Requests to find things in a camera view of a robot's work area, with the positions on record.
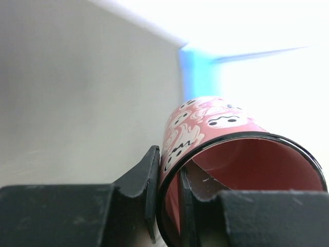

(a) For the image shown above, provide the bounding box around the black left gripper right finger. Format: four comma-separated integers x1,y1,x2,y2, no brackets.
179,168,328,246

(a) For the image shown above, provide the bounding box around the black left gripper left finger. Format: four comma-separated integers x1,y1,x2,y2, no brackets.
1,146,160,247

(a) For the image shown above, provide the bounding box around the pink mug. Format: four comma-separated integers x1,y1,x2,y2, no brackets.
156,96,327,246

